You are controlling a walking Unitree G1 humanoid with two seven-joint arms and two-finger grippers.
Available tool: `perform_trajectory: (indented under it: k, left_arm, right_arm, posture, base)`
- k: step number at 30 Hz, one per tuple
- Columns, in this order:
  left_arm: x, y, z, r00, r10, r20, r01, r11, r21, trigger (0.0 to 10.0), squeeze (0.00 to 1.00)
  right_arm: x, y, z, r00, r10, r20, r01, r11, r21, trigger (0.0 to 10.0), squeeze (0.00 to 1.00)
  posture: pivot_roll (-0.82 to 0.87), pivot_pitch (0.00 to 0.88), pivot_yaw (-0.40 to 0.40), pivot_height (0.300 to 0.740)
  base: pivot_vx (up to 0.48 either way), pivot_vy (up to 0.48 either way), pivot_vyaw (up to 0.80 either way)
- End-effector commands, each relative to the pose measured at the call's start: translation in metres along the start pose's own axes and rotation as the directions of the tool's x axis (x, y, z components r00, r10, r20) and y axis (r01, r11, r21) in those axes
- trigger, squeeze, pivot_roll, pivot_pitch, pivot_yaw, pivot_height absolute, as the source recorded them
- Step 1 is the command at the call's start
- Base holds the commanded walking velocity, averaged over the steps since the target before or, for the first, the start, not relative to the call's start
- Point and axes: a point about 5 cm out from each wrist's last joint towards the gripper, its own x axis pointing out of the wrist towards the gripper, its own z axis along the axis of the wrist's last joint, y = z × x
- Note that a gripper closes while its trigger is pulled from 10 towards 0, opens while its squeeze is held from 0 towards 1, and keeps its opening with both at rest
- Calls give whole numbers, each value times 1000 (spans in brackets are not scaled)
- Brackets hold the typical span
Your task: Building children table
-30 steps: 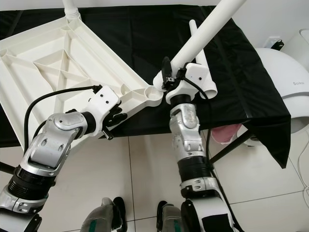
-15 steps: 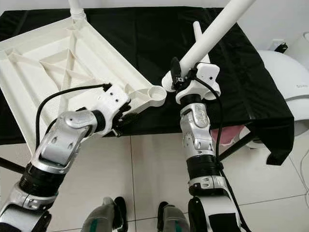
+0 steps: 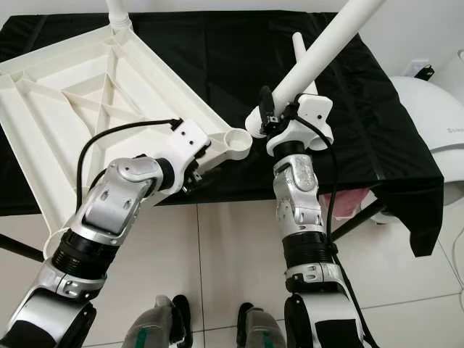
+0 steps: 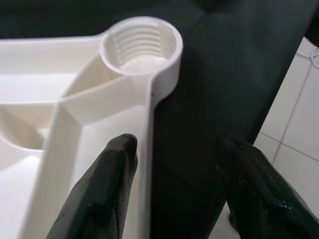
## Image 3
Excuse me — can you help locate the grey robot leg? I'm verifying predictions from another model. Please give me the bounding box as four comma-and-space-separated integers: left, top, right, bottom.
123, 295, 193, 348
236, 304, 291, 348

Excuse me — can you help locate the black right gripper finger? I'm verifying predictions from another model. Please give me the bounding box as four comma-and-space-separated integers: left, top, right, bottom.
258, 86, 277, 131

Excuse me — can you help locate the pink object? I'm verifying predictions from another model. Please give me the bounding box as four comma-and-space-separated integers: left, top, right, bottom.
323, 190, 365, 218

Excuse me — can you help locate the black metal table leg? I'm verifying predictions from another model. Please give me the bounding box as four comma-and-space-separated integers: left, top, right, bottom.
0, 236, 46, 263
330, 202, 386, 244

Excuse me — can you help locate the white plastic table top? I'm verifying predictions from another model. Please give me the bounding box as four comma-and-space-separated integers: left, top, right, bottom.
0, 28, 253, 251

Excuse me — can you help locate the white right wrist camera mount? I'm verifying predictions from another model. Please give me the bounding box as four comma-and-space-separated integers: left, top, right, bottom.
265, 94, 334, 157

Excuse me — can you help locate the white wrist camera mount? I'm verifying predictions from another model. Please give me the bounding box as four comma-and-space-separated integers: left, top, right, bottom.
165, 120, 213, 195
265, 94, 334, 157

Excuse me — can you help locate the white floor cable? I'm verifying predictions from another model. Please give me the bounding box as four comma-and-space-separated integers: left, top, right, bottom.
454, 254, 464, 298

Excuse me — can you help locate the black tablecloth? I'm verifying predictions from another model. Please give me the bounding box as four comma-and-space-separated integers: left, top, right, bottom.
0, 11, 445, 258

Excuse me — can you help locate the grey robot right leg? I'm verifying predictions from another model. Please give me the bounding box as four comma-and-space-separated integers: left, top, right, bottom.
236, 304, 291, 348

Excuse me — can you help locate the grey robot left leg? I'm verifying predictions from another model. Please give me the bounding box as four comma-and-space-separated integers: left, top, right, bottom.
123, 295, 193, 348

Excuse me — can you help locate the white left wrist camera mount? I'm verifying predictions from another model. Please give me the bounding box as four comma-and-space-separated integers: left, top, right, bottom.
165, 120, 213, 195

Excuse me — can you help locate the white plastic table leg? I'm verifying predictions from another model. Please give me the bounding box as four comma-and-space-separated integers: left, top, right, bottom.
245, 0, 385, 140
292, 33, 320, 96
107, 0, 133, 31

